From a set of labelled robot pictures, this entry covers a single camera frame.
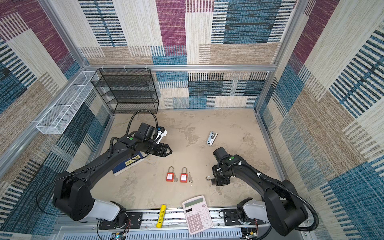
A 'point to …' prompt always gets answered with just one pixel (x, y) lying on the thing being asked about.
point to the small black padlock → (213, 180)
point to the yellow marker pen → (161, 216)
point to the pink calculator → (197, 214)
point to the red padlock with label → (170, 176)
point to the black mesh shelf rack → (127, 90)
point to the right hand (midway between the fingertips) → (212, 178)
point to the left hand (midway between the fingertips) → (168, 148)
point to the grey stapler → (211, 138)
